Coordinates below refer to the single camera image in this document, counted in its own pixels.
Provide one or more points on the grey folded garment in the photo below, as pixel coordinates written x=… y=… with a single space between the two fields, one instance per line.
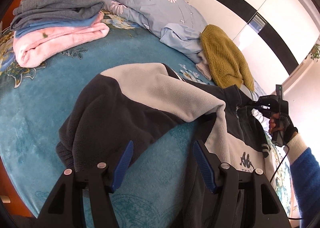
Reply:
x=33 y=11

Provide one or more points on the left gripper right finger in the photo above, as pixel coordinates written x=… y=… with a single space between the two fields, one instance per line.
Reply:
x=244 y=199

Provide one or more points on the pink folded garment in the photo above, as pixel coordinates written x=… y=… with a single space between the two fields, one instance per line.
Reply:
x=35 y=47

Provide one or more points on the blue folded garment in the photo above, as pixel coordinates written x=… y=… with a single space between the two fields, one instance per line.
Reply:
x=42 y=25

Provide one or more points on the teal floral bed blanket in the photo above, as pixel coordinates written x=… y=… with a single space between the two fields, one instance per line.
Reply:
x=36 y=101

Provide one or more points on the white and black wardrobe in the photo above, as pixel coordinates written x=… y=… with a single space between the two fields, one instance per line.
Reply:
x=274 y=35

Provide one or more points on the light blue floral duvet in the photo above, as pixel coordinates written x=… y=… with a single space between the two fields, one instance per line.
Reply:
x=176 y=23

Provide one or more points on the mustard knitted sweater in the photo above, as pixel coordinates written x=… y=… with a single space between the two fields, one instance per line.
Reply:
x=227 y=65

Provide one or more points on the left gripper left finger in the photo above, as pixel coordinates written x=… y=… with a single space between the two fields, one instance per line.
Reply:
x=64 y=206

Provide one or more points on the green hanging plant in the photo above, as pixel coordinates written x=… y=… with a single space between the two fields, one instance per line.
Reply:
x=314 y=53

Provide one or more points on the black and grey fleece jacket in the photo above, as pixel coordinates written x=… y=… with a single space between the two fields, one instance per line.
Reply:
x=162 y=114

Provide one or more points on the right forearm blue sleeve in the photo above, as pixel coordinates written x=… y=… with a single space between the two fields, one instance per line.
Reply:
x=305 y=176

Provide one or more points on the right hand black glove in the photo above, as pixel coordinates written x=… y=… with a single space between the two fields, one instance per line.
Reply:
x=283 y=123

